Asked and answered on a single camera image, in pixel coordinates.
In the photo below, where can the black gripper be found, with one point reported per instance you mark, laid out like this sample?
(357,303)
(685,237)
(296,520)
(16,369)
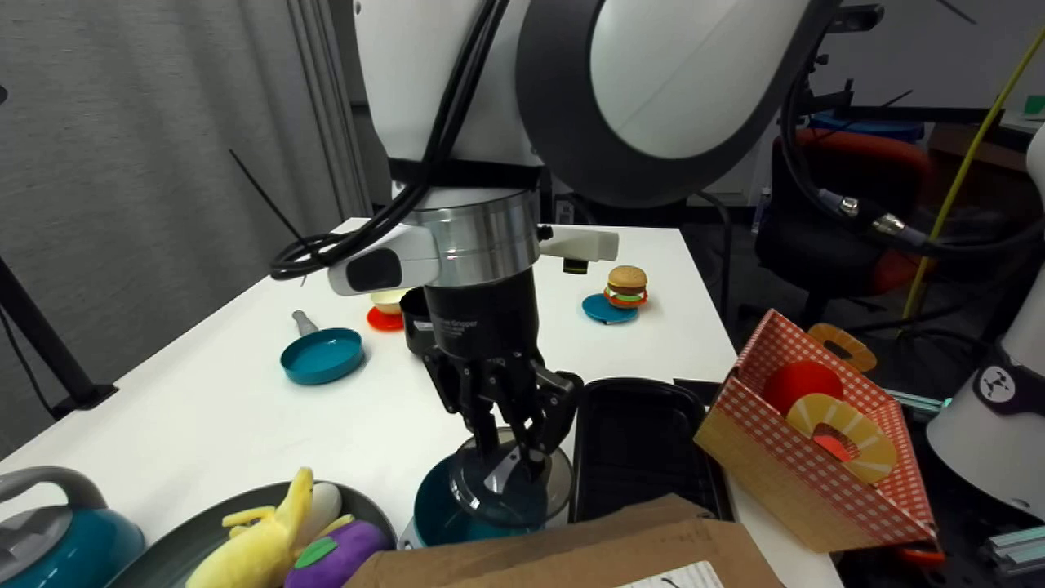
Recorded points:
(479,321)

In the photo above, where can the small yellow bowl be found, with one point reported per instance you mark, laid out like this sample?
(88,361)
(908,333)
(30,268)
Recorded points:
(385,305)

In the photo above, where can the white plush vegetable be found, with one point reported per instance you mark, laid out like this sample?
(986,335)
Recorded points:
(325,506)

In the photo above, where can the purple plush eggplant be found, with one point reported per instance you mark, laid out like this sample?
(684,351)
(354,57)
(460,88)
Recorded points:
(354,550)

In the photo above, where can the teal toy kettle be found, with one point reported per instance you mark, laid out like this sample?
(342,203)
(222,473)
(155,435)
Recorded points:
(76,550)

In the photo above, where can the black chair with red trim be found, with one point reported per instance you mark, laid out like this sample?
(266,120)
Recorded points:
(784,245)

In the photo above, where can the small red plate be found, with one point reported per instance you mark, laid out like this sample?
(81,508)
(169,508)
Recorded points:
(379,324)

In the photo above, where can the yellow plush banana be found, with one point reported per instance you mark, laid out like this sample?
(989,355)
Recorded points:
(256,545)

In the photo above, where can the teal frying pan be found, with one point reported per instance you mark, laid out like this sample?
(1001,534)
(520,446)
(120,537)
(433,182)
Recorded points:
(325,357)

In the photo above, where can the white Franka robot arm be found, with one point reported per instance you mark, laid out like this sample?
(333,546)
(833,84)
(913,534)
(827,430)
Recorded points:
(673,88)

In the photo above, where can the toy burger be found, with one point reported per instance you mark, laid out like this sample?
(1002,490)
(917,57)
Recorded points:
(624,286)

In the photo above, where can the dark grey plate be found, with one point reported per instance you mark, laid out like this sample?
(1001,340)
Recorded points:
(174,545)

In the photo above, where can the black plastic tray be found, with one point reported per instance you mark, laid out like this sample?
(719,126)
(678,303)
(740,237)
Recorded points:
(653,446)

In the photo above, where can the small teal plate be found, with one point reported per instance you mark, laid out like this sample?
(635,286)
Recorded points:
(598,311)

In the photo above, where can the teal green pot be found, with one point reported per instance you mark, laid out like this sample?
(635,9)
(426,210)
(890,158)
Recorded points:
(434,520)

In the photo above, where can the red toy tomato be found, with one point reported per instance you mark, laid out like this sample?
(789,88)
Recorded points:
(802,381)

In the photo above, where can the brown cardboard box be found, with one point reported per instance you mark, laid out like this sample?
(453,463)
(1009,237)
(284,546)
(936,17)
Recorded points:
(567,550)

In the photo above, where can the white rounded machine housing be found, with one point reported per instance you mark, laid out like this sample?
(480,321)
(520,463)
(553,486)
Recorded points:
(981,446)

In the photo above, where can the black camera stand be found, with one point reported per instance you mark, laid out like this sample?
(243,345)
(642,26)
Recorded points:
(44,347)

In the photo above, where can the pale blue rail piece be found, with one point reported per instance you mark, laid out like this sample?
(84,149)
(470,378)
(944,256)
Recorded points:
(1015,546)

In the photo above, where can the red checkered wooden box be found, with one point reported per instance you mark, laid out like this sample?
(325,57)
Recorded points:
(784,469)

